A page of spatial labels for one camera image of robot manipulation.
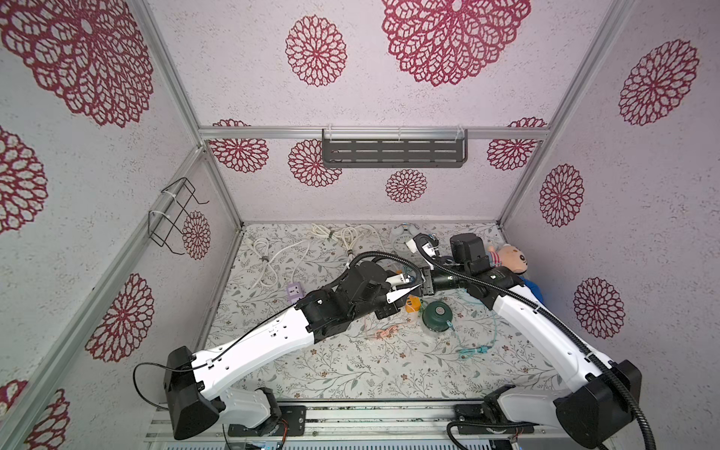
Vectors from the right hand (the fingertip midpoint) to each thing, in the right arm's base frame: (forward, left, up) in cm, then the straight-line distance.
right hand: (394, 285), depth 69 cm
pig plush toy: (+25, -43, -20) cm, 54 cm away
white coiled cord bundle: (+34, +50, -27) cm, 66 cm away
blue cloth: (+19, -55, -32) cm, 67 cm away
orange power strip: (+9, -8, -26) cm, 29 cm away
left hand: (0, -1, 0) cm, 1 cm away
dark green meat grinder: (+1, -14, -18) cm, 23 cm away
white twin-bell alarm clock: (+34, -7, -18) cm, 39 cm away
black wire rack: (+14, +62, +5) cm, 64 cm away
